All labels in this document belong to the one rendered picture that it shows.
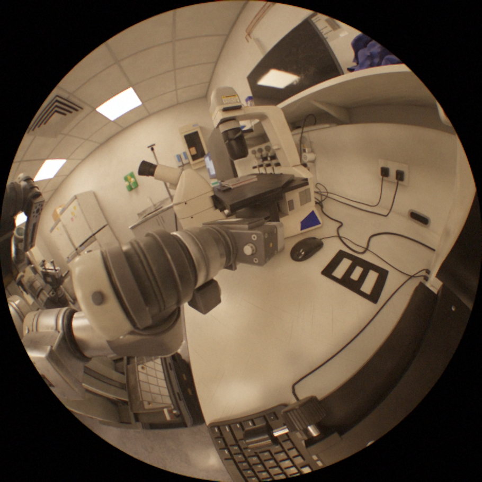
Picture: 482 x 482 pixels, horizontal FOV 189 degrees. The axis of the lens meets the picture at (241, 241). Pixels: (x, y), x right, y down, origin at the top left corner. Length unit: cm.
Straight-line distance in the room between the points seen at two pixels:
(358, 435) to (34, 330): 36
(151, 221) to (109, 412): 255
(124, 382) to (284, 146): 144
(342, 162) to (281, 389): 87
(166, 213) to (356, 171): 249
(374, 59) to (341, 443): 71
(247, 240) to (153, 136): 321
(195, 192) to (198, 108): 313
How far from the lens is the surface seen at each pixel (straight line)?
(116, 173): 349
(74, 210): 336
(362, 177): 80
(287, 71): 91
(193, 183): 37
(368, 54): 59
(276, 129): 55
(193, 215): 38
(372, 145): 76
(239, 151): 47
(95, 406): 119
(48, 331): 25
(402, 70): 52
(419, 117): 86
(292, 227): 49
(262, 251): 18
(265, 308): 33
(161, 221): 262
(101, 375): 105
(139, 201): 330
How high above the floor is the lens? 103
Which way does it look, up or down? 30 degrees down
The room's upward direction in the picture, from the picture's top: 19 degrees counter-clockwise
